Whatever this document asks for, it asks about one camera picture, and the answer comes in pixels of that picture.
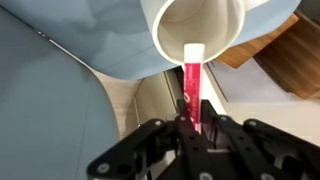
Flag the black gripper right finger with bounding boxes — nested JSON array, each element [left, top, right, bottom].
[[201, 100, 277, 180]]

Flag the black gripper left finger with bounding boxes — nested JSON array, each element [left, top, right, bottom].
[[176, 100, 214, 180]]

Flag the pink marker with white cap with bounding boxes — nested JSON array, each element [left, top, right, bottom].
[[184, 43, 205, 132]]

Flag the white ceramic mug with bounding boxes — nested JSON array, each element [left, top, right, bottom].
[[140, 0, 269, 65]]

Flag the curved wooden table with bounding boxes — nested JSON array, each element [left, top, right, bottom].
[[216, 11, 320, 99]]

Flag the light blue cushioned chair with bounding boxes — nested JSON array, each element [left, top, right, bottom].
[[0, 0, 302, 180]]

